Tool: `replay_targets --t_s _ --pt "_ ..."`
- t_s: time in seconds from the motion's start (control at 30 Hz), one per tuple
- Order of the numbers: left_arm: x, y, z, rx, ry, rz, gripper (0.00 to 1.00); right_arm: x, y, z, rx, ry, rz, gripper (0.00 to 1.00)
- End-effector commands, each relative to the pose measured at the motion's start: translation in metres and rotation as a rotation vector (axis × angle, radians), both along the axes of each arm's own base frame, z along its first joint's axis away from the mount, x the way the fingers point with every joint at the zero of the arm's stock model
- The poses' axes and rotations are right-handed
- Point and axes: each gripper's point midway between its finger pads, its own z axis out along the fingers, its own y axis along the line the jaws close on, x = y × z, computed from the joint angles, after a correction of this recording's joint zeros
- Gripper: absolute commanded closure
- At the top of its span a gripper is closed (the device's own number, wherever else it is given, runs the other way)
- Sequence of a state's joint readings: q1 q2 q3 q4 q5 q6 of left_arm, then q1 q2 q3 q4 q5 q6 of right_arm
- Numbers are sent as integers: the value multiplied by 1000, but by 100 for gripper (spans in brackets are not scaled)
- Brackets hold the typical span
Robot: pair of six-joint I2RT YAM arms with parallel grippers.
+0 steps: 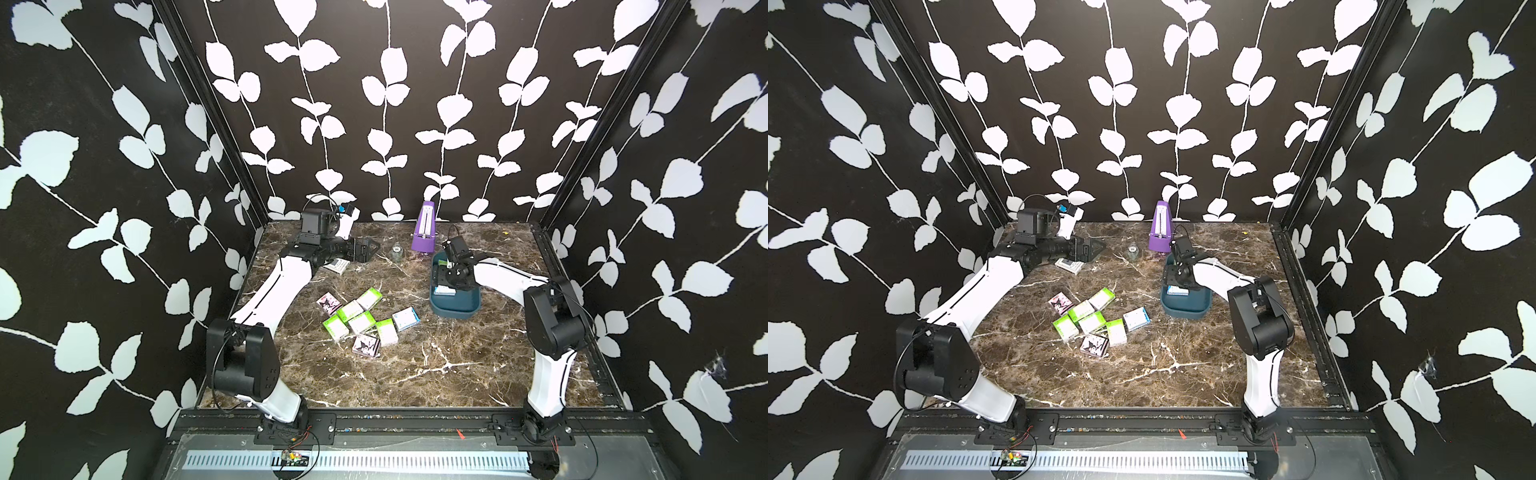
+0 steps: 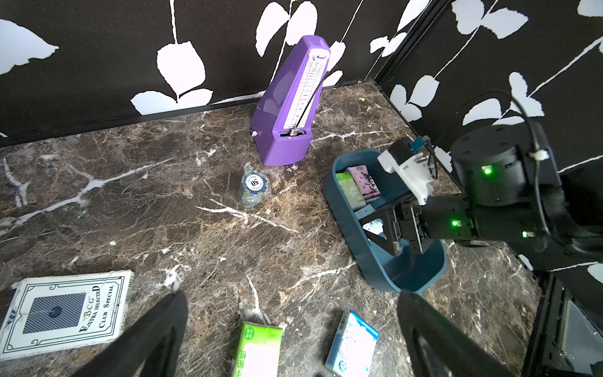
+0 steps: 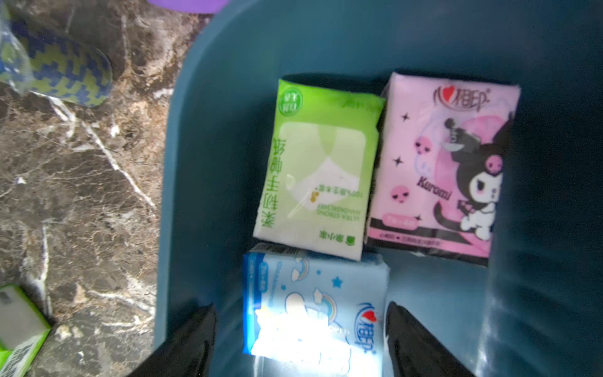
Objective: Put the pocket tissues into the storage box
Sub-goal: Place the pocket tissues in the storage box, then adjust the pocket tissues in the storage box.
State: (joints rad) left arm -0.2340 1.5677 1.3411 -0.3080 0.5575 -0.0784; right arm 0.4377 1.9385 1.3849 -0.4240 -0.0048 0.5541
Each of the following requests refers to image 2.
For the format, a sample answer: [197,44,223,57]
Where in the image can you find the teal plastic storage box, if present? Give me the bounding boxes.
[323,149,448,295]

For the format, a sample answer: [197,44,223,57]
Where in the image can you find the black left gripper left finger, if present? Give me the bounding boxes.
[74,291,188,377]

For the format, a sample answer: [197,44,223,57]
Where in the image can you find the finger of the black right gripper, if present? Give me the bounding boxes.
[359,205,397,231]
[364,230,403,257]

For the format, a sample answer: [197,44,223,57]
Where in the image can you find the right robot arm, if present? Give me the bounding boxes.
[361,107,602,260]

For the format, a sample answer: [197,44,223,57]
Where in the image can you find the green pocket tissue pack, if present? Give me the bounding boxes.
[336,172,366,210]

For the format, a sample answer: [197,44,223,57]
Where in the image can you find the playing card box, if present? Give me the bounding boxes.
[1,270,135,361]

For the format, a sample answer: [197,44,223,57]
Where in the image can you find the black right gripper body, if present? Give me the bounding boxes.
[395,194,476,254]

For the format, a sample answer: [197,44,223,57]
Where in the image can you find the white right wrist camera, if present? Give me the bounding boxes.
[378,137,436,205]

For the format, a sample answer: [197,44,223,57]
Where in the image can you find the purple metronome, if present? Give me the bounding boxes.
[251,36,331,167]

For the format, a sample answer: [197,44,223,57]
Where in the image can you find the blue cartoon tissue pack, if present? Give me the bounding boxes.
[325,310,379,377]
[362,218,387,240]

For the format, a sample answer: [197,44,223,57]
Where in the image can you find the pink Kuromi tissue pack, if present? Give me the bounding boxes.
[346,165,381,203]

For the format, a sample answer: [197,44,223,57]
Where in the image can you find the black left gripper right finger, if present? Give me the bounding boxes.
[397,292,513,376]

